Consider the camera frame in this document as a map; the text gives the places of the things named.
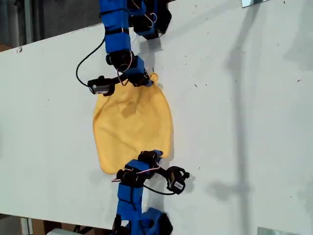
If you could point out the yellow square towel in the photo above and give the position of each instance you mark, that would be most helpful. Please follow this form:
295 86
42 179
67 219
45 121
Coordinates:
132 127

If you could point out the grey metal table leg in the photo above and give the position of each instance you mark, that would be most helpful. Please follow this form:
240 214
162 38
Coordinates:
26 226

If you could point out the black camera stalk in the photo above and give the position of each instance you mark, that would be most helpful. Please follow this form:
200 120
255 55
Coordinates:
117 79
162 171

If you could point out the white container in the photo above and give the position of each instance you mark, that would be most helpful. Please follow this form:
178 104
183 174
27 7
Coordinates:
58 232

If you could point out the black camera box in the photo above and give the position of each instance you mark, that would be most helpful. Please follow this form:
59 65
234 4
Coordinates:
176 183
99 86

